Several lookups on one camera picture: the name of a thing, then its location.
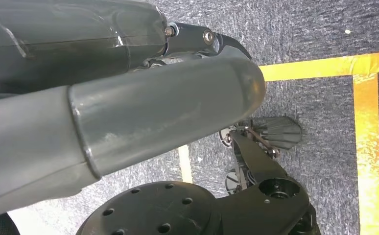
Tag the short yellow floor tape strip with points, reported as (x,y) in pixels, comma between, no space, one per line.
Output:
(185,165)

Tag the black ribbed robot foot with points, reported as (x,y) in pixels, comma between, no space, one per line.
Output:
(280,131)

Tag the long yellow floor tape strip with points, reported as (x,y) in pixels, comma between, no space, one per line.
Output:
(319,66)

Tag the wide yellow floor tape strip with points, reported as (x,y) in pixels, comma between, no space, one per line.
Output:
(368,155)

